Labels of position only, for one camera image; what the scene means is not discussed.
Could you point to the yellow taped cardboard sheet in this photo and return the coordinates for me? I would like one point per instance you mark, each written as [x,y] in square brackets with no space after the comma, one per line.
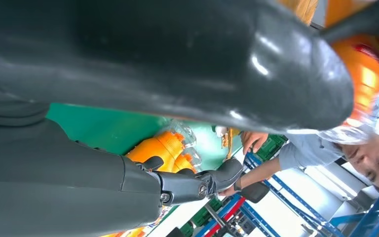
[230,140]

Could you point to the blue metal rack frame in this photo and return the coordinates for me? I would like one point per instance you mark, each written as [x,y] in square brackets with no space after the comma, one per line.
[372,212]

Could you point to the red metal post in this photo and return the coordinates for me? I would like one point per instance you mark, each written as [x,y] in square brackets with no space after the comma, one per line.
[228,212]

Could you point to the green plastic crate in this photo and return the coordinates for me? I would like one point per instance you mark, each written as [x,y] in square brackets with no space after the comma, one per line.
[202,216]
[271,147]

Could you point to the person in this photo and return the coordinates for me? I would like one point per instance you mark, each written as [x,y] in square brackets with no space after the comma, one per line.
[307,150]

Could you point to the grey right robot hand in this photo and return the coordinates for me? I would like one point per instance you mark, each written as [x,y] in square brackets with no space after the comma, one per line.
[143,59]

